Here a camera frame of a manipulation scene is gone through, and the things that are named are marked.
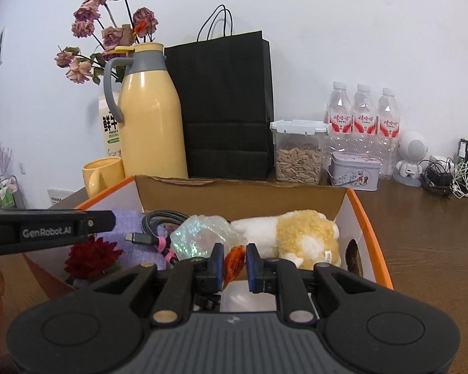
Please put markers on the yellow mug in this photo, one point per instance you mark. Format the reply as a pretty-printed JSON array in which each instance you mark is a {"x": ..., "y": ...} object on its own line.
[{"x": 105, "y": 171}]

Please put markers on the red artificial flower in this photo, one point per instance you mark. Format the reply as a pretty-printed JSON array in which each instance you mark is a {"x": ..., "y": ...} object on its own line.
[{"x": 90, "y": 259}]

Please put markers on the black paper bag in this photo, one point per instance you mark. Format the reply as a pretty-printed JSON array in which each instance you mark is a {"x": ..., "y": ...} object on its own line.
[{"x": 218, "y": 97}]

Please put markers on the white robot speaker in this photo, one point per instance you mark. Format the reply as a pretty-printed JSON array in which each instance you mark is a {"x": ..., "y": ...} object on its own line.
[{"x": 413, "y": 148}]

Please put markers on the iridescent clear bag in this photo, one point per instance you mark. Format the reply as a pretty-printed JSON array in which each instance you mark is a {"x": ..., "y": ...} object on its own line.
[{"x": 199, "y": 237}]

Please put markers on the orange white plush toy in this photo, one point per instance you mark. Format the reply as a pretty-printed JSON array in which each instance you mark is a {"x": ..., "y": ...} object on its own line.
[{"x": 296, "y": 230}]

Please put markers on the white milk carton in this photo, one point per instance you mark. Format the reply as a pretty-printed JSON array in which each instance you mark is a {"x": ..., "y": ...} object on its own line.
[{"x": 109, "y": 124}]

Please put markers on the orange item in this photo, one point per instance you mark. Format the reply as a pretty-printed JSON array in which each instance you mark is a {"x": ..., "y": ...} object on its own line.
[{"x": 234, "y": 263}]

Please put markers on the clear seed container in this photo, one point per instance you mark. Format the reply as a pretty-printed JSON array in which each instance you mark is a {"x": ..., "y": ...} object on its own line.
[{"x": 298, "y": 163}]

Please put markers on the white wall socket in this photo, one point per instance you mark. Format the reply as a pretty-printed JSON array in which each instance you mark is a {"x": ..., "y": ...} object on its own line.
[{"x": 22, "y": 168}]

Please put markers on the orange cardboard box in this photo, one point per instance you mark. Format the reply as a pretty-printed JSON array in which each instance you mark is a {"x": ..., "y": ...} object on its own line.
[{"x": 237, "y": 198}]

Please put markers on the purple wall sticker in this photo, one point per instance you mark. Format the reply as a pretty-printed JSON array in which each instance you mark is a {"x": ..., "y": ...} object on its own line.
[{"x": 4, "y": 156}]

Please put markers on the clear water bottle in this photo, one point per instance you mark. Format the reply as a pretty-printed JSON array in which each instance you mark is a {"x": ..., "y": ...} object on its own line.
[
  {"x": 387, "y": 109},
  {"x": 364, "y": 103},
  {"x": 339, "y": 101}
]

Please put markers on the printed tin box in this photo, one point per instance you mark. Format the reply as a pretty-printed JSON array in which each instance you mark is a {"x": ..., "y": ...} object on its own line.
[{"x": 354, "y": 175}]

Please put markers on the yellow thermos jug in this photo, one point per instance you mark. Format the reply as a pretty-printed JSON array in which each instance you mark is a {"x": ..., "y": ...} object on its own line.
[{"x": 152, "y": 124}]

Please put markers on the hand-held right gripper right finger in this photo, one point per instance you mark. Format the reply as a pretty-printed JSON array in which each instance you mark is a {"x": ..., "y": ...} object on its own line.
[{"x": 251, "y": 268}]

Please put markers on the dried pink rose bouquet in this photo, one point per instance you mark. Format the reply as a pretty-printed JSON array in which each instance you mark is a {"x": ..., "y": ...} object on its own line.
[{"x": 113, "y": 35}]

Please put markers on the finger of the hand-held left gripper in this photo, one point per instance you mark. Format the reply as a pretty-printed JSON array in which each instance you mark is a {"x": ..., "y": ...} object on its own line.
[{"x": 101, "y": 220}]

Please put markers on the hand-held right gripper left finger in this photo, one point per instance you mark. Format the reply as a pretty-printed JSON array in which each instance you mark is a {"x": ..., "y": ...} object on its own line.
[{"x": 217, "y": 268}]

